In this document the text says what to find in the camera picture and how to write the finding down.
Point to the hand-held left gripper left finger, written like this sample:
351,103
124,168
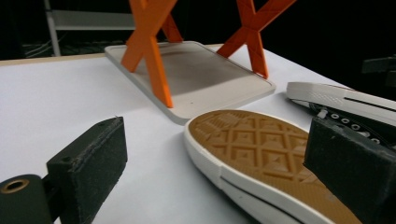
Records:
90,161

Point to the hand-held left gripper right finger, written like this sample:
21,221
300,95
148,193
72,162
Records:
351,165

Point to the white sneaker with brown sole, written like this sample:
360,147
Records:
249,140
342,99

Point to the orange and grey shoe rack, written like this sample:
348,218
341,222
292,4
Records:
202,93

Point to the dark object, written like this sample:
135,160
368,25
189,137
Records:
379,65

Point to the white metal stand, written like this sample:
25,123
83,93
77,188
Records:
93,20

